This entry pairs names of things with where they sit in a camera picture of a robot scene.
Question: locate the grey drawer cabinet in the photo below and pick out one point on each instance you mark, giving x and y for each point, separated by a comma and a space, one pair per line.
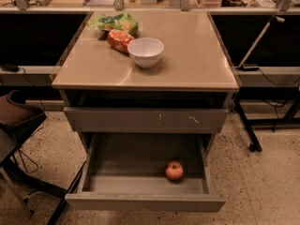
193, 73

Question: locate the grey top drawer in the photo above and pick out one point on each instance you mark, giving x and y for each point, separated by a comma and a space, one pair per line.
145, 120

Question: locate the red apple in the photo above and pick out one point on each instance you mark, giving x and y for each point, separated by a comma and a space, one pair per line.
174, 170

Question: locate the open middle drawer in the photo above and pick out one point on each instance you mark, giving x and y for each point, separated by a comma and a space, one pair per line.
126, 172

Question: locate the white bowl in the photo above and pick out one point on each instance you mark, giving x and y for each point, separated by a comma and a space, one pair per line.
145, 51

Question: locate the orange snack bag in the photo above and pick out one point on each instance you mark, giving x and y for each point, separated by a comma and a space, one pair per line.
119, 40

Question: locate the green chip bag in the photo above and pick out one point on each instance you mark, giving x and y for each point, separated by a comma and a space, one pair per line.
123, 22

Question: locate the black power adapter right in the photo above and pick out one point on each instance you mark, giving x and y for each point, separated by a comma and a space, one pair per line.
249, 67

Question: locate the black power adapter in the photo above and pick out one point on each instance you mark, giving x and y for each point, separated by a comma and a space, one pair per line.
249, 67
9, 68

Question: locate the black office chair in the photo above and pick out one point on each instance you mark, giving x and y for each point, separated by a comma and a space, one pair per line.
18, 121

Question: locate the black table leg stand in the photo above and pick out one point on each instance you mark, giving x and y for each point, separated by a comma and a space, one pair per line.
267, 93

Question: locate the black power adapter left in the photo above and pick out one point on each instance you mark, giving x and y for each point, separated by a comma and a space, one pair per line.
9, 68

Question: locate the white leaning stick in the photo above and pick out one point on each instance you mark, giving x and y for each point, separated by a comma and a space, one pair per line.
271, 19

